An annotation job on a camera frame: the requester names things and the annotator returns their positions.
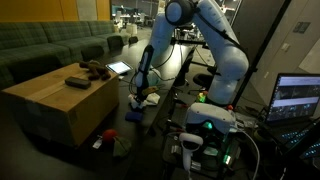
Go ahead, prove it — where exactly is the small green-lit device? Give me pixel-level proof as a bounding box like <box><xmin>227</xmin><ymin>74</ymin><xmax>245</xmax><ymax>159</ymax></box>
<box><xmin>196</xmin><ymin>91</ymin><xmax>208</xmax><ymax>104</ymax></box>

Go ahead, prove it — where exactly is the white round chair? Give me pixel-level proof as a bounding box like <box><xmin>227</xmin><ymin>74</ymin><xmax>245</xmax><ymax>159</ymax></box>
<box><xmin>125</xmin><ymin>23</ymin><xmax>138</xmax><ymax>36</ymax></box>

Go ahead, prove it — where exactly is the large cardboard box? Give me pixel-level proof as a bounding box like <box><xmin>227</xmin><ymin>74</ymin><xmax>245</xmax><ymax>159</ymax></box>
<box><xmin>1</xmin><ymin>63</ymin><xmax>120</xmax><ymax>149</ymax></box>

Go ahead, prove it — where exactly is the black laptop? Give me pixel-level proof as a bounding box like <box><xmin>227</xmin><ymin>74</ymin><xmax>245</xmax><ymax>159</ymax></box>
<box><xmin>263</xmin><ymin>72</ymin><xmax>320</xmax><ymax>161</ymax></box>

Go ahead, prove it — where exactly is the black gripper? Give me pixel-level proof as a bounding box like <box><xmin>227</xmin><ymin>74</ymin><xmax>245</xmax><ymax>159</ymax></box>
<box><xmin>134</xmin><ymin>82</ymin><xmax>150</xmax><ymax>108</ymax></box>

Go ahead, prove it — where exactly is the white wall board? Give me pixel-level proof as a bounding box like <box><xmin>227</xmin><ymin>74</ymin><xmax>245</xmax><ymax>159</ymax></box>
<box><xmin>298</xmin><ymin>37</ymin><xmax>320</xmax><ymax>74</ymax></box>

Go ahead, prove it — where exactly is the red plush ball with tag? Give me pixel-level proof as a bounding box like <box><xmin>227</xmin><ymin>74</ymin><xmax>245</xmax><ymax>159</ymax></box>
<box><xmin>92</xmin><ymin>128</ymin><xmax>119</xmax><ymax>150</ymax></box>

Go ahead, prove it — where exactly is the black rectangular case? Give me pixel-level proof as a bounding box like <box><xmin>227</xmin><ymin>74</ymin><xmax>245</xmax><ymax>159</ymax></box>
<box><xmin>64</xmin><ymin>77</ymin><xmax>92</xmax><ymax>90</ymax></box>

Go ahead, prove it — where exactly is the dark office chair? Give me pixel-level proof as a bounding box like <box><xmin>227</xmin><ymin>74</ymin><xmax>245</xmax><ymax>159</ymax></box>
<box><xmin>192</xmin><ymin>65</ymin><xmax>214</xmax><ymax>89</ymax></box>

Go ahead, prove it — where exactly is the thick white cable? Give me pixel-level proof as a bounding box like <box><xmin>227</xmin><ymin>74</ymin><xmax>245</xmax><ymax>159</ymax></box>
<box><xmin>238</xmin><ymin>129</ymin><xmax>261</xmax><ymax>180</ymax></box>

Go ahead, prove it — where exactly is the white VR controller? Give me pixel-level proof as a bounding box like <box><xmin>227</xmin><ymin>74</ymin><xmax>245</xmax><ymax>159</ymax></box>
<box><xmin>178</xmin><ymin>132</ymin><xmax>204</xmax><ymax>174</ymax></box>

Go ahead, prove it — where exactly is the tablet with lit screen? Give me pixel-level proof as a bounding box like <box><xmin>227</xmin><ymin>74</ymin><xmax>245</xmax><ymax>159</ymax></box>
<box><xmin>105</xmin><ymin>60</ymin><xmax>134</xmax><ymax>76</ymax></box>

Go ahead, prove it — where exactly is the green plush piece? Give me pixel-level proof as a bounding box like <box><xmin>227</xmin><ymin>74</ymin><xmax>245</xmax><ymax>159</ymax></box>
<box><xmin>112</xmin><ymin>135</ymin><xmax>132</xmax><ymax>158</ymax></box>

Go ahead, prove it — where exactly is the green plaid sofa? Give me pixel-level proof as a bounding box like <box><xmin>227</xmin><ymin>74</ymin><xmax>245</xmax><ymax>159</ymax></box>
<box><xmin>0</xmin><ymin>20</ymin><xmax>132</xmax><ymax>91</ymax></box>

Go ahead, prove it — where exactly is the blue sponge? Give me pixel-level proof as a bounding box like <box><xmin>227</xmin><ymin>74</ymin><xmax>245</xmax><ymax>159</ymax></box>
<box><xmin>124</xmin><ymin>111</ymin><xmax>144</xmax><ymax>122</ymax></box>

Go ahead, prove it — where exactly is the brown plush toy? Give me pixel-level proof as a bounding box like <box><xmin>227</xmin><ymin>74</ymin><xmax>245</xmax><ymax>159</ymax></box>
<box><xmin>78</xmin><ymin>60</ymin><xmax>112</xmax><ymax>82</ymax></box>

